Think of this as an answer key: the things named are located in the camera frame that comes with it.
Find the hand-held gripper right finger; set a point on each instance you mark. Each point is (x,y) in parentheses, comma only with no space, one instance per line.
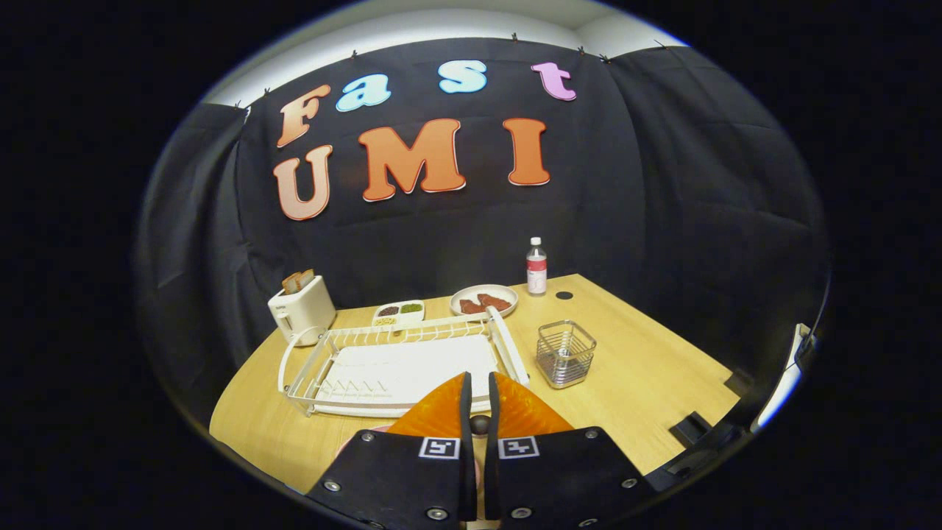
(491,471)

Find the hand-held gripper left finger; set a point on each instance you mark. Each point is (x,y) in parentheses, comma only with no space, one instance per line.
(466,471)

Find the metal spoon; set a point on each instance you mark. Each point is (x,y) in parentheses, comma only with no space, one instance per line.
(480,425)

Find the pink plate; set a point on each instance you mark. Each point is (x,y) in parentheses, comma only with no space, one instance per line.
(353,436)

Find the white sectioned bean dish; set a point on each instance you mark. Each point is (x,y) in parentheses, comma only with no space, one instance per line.
(398,315)

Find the white round plate with meat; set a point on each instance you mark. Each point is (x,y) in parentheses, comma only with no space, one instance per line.
(486,288)

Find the red meat piece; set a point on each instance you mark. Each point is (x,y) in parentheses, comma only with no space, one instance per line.
(472,306)
(494,302)

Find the clear plastic water bottle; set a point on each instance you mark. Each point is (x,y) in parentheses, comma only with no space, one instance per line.
(536,272)

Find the black table clamp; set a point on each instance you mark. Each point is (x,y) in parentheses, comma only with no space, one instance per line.
(692,428)

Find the white toaster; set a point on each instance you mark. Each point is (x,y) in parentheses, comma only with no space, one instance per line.
(305,313)

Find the toasted bread slice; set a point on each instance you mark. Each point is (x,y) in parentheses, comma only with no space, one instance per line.
(305,279)
(291,284)

